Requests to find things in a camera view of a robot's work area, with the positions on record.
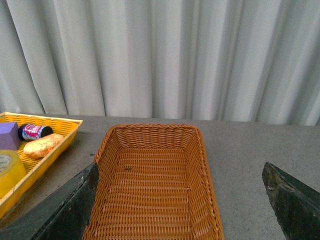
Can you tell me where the yellow woven basket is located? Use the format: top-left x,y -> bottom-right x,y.
0,112 -> 83,217

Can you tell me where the grey curtain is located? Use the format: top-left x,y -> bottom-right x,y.
0,0 -> 320,126

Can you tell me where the brown wicker basket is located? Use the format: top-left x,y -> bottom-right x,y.
83,123 -> 224,240

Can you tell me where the toy bread loaf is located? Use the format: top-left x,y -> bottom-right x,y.
23,133 -> 64,159

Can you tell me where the yellow tape roll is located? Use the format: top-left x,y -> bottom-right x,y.
0,149 -> 27,199

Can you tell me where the purple foam cube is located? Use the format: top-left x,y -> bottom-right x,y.
0,121 -> 21,151

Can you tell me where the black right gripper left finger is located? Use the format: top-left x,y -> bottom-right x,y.
0,162 -> 99,240

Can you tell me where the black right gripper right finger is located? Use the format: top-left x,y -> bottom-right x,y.
262,162 -> 320,240

